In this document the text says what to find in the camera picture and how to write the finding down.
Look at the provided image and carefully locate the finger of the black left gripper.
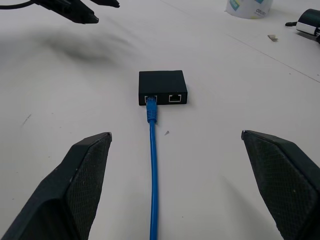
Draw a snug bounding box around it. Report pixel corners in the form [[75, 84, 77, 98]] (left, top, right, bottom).
[[89, 0, 121, 9], [33, 0, 100, 25]]

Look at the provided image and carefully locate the black and silver device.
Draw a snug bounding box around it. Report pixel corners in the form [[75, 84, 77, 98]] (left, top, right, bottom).
[[284, 8, 320, 45]]

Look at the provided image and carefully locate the blue Ethernet cable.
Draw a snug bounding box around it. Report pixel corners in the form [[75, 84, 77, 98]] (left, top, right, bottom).
[[144, 94, 160, 240]]

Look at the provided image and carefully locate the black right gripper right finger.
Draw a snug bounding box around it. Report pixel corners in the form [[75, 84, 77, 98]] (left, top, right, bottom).
[[240, 129, 320, 240]]

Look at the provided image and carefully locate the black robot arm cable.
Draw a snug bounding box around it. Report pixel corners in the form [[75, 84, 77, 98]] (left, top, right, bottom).
[[0, 0, 34, 11]]

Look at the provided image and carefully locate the black network switch box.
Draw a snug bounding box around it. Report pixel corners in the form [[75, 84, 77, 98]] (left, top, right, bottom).
[[138, 69, 189, 107]]

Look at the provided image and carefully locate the white printed cup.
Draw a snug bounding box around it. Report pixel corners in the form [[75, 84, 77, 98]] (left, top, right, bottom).
[[223, 0, 272, 20]]

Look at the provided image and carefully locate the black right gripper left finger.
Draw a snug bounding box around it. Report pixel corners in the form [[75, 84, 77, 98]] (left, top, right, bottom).
[[0, 132, 113, 240]]

